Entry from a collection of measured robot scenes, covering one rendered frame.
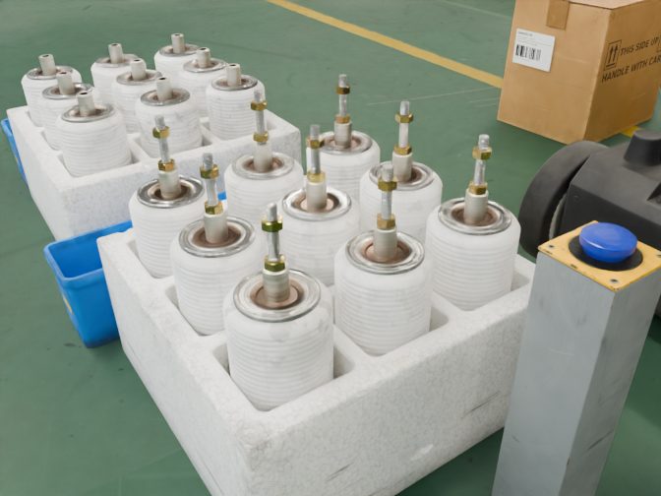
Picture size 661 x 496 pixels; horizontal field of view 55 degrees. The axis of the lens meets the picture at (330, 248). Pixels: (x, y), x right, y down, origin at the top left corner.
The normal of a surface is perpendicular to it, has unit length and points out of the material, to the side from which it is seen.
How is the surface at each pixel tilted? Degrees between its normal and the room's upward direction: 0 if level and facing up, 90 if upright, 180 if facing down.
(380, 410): 90
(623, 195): 46
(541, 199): 67
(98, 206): 90
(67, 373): 0
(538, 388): 90
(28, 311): 0
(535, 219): 85
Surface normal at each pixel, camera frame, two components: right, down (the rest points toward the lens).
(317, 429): 0.56, 0.44
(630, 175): -0.61, -0.39
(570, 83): -0.80, 0.33
